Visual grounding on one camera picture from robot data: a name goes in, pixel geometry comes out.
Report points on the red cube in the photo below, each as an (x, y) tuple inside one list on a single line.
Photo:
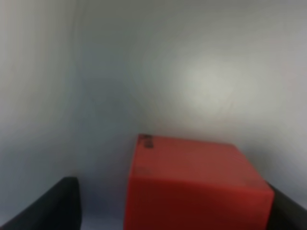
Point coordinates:
[(179, 184)]

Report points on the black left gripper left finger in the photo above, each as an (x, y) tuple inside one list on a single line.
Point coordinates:
[(58, 209)]

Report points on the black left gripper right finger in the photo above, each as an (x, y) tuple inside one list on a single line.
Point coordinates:
[(286, 214)]

